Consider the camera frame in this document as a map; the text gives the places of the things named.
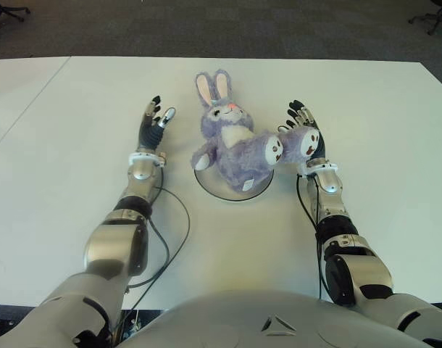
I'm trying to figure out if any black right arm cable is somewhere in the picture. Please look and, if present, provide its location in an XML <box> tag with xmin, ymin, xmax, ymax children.
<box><xmin>296</xmin><ymin>173</ymin><xmax>333</xmax><ymax>300</ymax></box>

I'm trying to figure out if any black office chair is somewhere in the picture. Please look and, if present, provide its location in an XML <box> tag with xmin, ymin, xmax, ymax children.
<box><xmin>408</xmin><ymin>0</ymin><xmax>442</xmax><ymax>36</ymax></box>

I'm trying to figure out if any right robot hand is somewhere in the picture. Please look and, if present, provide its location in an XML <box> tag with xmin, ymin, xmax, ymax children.
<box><xmin>277</xmin><ymin>99</ymin><xmax>330</xmax><ymax>161</ymax></box>

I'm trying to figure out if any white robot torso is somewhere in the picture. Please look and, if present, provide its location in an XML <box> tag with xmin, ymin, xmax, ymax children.
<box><xmin>115</xmin><ymin>289</ymin><xmax>432</xmax><ymax>348</ymax></box>

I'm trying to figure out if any purple plush bunny doll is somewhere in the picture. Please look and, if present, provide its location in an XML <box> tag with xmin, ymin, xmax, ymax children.
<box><xmin>191</xmin><ymin>68</ymin><xmax>322</xmax><ymax>192</ymax></box>

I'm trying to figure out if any white plate black rim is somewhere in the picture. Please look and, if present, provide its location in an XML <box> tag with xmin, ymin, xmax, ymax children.
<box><xmin>193</xmin><ymin>167</ymin><xmax>275</xmax><ymax>202</ymax></box>

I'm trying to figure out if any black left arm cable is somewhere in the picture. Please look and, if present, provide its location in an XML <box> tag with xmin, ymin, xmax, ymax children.
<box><xmin>122</xmin><ymin>170</ymin><xmax>191</xmax><ymax>291</ymax></box>

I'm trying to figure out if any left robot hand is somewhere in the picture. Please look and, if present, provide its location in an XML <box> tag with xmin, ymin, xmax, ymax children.
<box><xmin>136</xmin><ymin>95</ymin><xmax>178</xmax><ymax>154</ymax></box>

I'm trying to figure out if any black office chair base left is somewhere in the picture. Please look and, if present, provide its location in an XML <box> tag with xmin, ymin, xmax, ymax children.
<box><xmin>0</xmin><ymin>0</ymin><xmax>33</xmax><ymax>22</ymax></box>

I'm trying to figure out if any metal stand frame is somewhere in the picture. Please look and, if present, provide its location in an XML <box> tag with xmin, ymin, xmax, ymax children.
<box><xmin>112</xmin><ymin>308</ymin><xmax>149</xmax><ymax>348</ymax></box>

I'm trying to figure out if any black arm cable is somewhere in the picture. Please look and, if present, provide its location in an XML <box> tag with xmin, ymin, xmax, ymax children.
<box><xmin>296</xmin><ymin>173</ymin><xmax>333</xmax><ymax>300</ymax></box>
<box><xmin>122</xmin><ymin>170</ymin><xmax>191</xmax><ymax>291</ymax></box>

